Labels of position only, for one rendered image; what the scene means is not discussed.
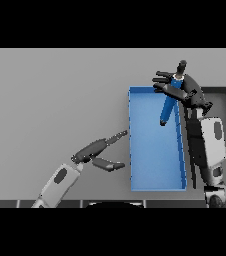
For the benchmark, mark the blue bin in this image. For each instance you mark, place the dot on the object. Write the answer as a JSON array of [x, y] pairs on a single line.
[[155, 146]]

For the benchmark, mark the blue pipe with dark end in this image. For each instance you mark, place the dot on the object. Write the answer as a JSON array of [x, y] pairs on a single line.
[[170, 100]]

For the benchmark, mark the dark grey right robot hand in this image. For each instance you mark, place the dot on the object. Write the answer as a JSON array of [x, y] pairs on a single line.
[[188, 93]]

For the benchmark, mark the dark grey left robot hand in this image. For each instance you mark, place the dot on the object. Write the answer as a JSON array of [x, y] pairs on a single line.
[[91, 150]]

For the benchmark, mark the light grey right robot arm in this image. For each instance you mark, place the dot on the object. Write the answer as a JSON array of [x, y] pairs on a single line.
[[207, 150]]

